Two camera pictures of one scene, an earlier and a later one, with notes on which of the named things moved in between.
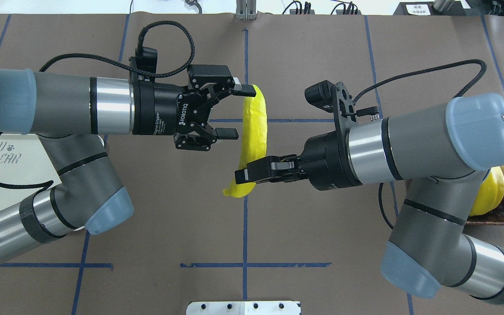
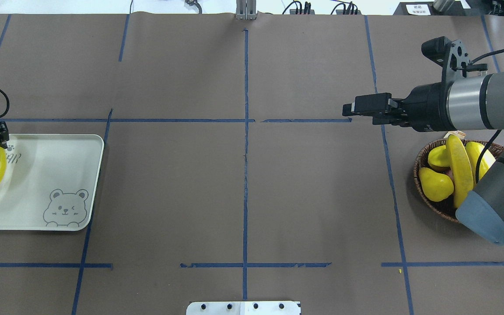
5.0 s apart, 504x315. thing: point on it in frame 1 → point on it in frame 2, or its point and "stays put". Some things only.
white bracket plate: (243, 308) stays put
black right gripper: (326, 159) → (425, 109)
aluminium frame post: (246, 9) stays put
